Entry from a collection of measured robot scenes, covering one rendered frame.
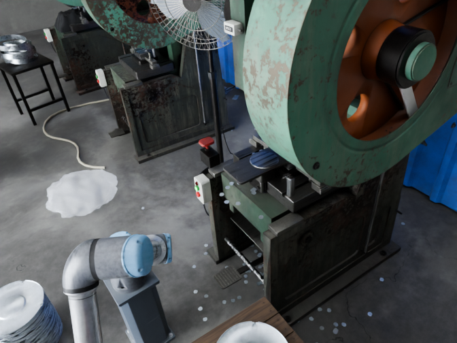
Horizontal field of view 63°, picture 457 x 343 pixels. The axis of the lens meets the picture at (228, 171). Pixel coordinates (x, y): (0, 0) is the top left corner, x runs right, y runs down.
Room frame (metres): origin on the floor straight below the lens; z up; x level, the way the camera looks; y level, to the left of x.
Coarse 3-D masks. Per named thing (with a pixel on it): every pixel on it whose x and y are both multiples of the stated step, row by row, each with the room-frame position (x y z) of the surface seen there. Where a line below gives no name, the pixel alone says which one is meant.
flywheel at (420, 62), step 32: (384, 0) 1.02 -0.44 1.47; (416, 0) 1.09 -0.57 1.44; (448, 0) 1.17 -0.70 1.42; (352, 32) 0.99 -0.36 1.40; (384, 32) 0.99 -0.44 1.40; (416, 32) 0.93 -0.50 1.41; (448, 32) 1.16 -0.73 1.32; (352, 64) 0.97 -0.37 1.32; (384, 64) 0.93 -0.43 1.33; (416, 64) 0.90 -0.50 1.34; (352, 96) 0.98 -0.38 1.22; (384, 96) 1.06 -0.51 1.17; (416, 96) 1.12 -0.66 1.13; (352, 128) 0.99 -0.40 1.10; (384, 128) 1.06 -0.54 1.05
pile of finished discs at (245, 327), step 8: (232, 328) 0.79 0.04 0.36; (240, 328) 0.79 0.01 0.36; (248, 328) 0.79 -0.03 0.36; (256, 328) 0.79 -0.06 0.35; (264, 328) 0.78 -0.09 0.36; (272, 328) 0.78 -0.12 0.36; (224, 336) 0.76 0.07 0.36; (232, 336) 0.76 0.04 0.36; (240, 336) 0.76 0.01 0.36; (248, 336) 0.75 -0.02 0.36; (256, 336) 0.75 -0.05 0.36; (264, 336) 0.75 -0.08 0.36; (272, 336) 0.75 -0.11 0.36; (280, 336) 0.74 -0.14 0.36
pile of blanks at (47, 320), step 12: (48, 300) 1.11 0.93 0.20; (48, 312) 1.05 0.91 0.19; (36, 324) 0.98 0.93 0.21; (48, 324) 1.02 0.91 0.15; (60, 324) 1.08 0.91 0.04; (0, 336) 0.91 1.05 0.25; (12, 336) 0.92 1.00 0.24; (24, 336) 0.94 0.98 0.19; (36, 336) 0.96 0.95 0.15; (48, 336) 0.99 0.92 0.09; (60, 336) 1.04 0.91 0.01
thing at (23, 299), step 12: (0, 288) 1.16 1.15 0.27; (12, 288) 1.16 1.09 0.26; (24, 288) 1.15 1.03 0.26; (36, 288) 1.14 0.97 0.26; (0, 300) 1.09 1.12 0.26; (12, 300) 1.08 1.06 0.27; (24, 300) 1.08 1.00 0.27; (36, 300) 1.07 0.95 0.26; (0, 312) 1.02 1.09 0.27; (12, 312) 1.01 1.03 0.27; (24, 312) 1.01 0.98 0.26; (36, 312) 1.00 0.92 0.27; (0, 324) 0.96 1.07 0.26; (12, 324) 0.96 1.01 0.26; (24, 324) 0.95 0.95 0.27
